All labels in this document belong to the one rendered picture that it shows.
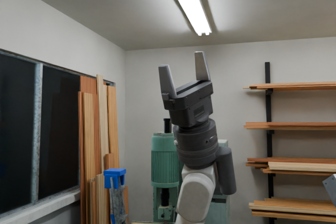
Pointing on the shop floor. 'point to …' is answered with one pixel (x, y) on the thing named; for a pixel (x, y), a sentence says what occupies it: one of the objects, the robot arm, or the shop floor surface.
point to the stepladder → (116, 194)
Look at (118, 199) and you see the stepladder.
